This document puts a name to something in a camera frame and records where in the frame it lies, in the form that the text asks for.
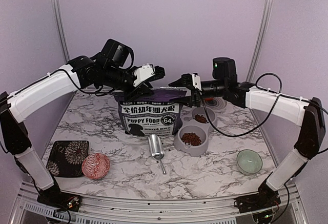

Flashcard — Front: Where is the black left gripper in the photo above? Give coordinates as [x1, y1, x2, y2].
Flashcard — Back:
[102, 64, 154, 102]

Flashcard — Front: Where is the purple puppy food bag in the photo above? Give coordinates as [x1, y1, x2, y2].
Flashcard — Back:
[115, 88, 187, 136]

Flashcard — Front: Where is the grey double pet bowl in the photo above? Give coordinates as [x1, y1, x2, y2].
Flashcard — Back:
[174, 107, 217, 157]

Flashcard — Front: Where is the silver metal scoop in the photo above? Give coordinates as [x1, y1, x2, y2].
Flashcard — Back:
[148, 134, 167, 175]

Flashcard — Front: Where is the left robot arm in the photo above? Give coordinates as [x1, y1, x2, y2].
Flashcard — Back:
[1, 39, 164, 206]

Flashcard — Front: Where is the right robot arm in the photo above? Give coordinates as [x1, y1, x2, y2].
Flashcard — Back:
[169, 57, 327, 208]

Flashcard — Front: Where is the brown kibble in back bowl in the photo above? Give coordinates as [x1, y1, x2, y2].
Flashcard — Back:
[194, 114, 208, 124]

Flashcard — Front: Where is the brown kibble in bowl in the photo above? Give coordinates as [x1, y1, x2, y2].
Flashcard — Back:
[181, 132, 202, 146]
[194, 114, 208, 124]

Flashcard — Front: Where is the spiral pattern ceramic plate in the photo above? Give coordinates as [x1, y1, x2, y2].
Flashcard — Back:
[204, 97, 227, 110]

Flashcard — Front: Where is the brown kibble in front bowl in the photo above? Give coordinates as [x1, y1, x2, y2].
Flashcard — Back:
[181, 132, 202, 146]

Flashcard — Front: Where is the pale green glass bowl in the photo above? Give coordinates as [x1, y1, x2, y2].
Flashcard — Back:
[236, 149, 263, 175]

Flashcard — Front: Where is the red patterned ceramic bowl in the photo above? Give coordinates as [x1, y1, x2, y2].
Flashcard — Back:
[81, 153, 110, 180]

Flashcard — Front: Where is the black floral square plate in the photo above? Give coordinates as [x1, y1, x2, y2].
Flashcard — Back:
[46, 140, 89, 178]

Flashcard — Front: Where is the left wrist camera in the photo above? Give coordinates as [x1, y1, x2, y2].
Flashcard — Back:
[132, 64, 166, 87]

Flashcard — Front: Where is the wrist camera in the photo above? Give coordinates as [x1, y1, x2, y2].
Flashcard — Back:
[168, 73, 202, 91]
[132, 64, 166, 87]

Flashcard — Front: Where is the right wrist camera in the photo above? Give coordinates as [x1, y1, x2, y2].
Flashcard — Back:
[168, 73, 202, 91]

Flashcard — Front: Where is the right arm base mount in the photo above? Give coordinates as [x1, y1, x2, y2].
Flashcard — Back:
[234, 180, 281, 213]

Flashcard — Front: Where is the aluminium left corner post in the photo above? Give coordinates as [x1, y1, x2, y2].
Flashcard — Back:
[51, 0, 70, 63]

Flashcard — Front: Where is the aluminium corner post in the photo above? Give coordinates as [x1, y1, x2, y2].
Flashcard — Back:
[246, 0, 274, 82]
[51, 0, 70, 63]

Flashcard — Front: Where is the aluminium right corner post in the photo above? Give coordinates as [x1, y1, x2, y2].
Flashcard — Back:
[246, 0, 274, 82]

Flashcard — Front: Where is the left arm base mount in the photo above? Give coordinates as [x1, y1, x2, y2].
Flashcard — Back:
[37, 184, 82, 212]

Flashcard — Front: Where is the aluminium front frame rail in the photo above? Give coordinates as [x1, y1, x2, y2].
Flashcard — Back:
[9, 182, 266, 223]

